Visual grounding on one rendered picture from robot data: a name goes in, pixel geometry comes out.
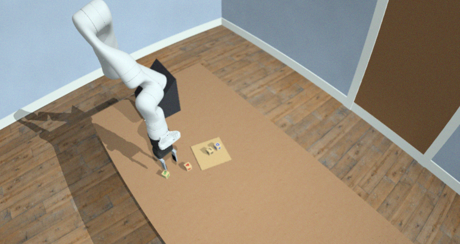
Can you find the tan flat mat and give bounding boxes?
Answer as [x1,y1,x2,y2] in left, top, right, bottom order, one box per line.
[191,137,232,170]

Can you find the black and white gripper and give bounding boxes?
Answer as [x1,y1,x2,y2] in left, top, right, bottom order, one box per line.
[146,122,181,170]

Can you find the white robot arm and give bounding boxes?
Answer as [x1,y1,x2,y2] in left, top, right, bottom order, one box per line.
[72,0,167,131]

